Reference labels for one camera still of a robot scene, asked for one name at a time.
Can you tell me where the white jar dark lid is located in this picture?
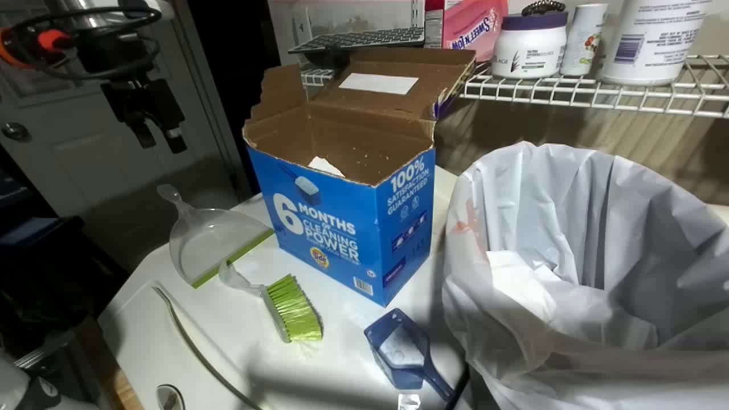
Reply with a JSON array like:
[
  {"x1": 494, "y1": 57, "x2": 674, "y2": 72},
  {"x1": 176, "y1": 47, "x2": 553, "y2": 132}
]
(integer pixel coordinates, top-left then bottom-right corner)
[{"x1": 492, "y1": 13, "x2": 567, "y2": 79}]

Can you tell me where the upper wire rack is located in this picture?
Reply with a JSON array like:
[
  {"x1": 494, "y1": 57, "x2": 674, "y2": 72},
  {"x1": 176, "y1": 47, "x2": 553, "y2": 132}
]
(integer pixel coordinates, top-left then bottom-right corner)
[{"x1": 290, "y1": 28, "x2": 424, "y2": 55}]

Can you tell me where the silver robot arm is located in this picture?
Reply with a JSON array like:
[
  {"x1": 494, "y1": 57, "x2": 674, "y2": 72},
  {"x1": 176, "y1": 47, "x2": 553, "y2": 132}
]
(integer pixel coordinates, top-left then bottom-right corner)
[{"x1": 0, "y1": 0, "x2": 188, "y2": 152}]

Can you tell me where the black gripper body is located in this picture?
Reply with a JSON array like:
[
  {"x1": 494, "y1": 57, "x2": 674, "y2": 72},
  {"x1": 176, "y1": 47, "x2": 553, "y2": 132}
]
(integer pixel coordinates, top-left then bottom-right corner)
[{"x1": 102, "y1": 79, "x2": 185, "y2": 129}]

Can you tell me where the white spray can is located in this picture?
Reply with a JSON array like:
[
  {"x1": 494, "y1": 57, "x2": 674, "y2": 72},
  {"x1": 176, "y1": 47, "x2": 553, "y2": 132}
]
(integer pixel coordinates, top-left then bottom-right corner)
[{"x1": 560, "y1": 2, "x2": 609, "y2": 76}]

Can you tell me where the blue detergent cardboard box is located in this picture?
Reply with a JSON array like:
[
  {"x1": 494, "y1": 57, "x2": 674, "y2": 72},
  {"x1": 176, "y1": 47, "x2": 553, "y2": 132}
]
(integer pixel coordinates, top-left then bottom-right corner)
[{"x1": 242, "y1": 47, "x2": 473, "y2": 305}]

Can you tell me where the large white tub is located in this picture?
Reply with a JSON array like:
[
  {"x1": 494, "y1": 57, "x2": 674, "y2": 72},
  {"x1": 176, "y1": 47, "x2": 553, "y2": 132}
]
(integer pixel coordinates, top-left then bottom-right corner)
[{"x1": 599, "y1": 0, "x2": 710, "y2": 86}]

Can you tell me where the white washing machine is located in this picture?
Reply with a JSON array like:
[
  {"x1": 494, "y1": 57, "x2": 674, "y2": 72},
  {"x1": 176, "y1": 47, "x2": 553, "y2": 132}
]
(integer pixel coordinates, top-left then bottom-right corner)
[{"x1": 99, "y1": 167, "x2": 473, "y2": 410}]

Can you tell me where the white trash bag bin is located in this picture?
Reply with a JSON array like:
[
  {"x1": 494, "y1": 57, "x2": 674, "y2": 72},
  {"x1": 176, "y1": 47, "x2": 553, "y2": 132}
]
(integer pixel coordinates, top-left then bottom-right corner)
[{"x1": 442, "y1": 144, "x2": 729, "y2": 410}]

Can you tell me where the white wire shelf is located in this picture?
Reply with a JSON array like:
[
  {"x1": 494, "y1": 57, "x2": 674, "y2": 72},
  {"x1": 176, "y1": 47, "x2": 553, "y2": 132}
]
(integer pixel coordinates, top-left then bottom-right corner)
[{"x1": 461, "y1": 55, "x2": 729, "y2": 120}]

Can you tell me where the pink box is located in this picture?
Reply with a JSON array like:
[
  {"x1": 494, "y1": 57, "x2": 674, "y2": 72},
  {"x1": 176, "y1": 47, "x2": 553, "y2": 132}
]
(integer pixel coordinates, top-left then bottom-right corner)
[{"x1": 424, "y1": 0, "x2": 508, "y2": 65}]

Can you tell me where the grey door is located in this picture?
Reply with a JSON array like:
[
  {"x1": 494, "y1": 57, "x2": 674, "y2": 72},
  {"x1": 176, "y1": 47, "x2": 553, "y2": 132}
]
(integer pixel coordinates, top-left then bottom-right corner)
[{"x1": 0, "y1": 0, "x2": 250, "y2": 270}]

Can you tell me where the blue plastic scoop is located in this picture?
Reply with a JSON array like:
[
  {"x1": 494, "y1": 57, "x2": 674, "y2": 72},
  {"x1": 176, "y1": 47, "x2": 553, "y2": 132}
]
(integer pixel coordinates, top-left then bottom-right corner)
[{"x1": 364, "y1": 308, "x2": 454, "y2": 402}]

